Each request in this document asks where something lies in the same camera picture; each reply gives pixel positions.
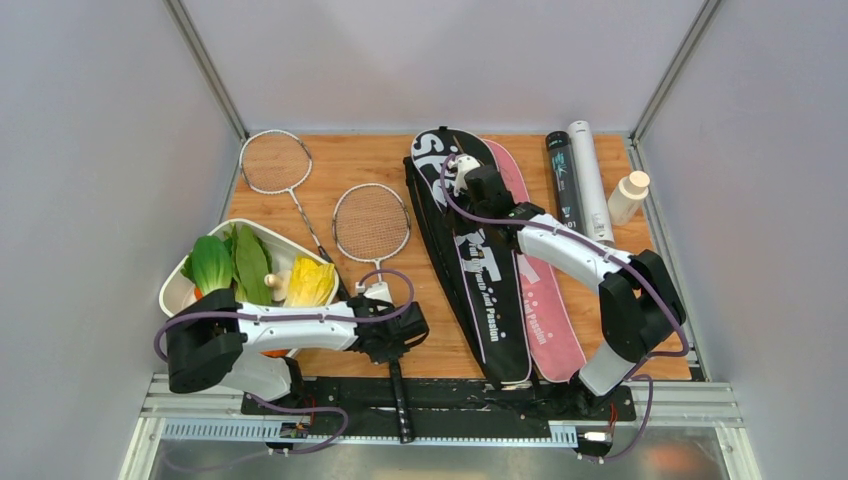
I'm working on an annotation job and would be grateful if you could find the black racket cover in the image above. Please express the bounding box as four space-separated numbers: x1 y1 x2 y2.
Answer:
403 126 532 388

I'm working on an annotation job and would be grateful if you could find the black shuttlecock tube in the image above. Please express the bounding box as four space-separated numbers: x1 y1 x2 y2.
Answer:
545 130 586 235

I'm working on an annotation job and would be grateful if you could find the white shuttlecock tube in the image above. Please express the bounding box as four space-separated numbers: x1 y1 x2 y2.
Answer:
566 120 615 247

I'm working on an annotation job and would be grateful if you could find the black silver racket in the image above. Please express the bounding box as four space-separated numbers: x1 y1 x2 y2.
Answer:
333 183 414 444

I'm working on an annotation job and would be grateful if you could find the pink racket cover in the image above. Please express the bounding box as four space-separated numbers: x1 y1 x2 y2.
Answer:
482 137 588 386

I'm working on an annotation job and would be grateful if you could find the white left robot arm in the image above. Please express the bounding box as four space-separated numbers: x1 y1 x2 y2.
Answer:
154 289 429 415

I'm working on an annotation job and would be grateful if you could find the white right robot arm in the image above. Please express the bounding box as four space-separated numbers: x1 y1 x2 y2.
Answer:
439 155 686 418

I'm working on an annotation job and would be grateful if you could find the yellow white cabbage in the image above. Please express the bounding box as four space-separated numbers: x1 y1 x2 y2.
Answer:
283 256 336 307

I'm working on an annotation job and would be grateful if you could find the orange carrot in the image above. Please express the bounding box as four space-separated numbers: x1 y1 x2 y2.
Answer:
262 350 289 358

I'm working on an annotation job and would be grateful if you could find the small white mushroom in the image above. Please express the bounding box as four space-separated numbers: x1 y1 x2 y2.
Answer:
264 270 292 302

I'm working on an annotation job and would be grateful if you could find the cream bottle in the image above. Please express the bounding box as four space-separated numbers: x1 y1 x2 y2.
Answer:
607 170 651 226

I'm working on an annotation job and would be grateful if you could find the green leafy vegetable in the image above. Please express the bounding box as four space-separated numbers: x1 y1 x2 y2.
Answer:
225 225 273 306

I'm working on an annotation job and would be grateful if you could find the green bok choy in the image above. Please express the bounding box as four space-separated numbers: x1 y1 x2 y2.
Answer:
180 235 233 297

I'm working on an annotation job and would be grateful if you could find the white silver racket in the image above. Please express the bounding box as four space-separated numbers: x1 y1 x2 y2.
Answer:
239 129 335 264

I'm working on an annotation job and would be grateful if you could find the white vegetable tray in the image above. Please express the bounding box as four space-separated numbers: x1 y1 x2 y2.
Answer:
159 218 327 317

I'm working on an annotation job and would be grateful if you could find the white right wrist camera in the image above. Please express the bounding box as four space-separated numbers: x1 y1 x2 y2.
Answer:
448 154 482 196

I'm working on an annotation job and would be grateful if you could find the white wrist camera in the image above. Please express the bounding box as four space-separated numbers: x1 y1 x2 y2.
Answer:
355 281 394 304
448 154 482 196

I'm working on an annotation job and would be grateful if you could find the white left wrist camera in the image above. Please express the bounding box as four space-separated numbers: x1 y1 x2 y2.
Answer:
355 281 394 304

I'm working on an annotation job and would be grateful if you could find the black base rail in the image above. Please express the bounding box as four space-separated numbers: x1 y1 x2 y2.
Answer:
272 377 636 440

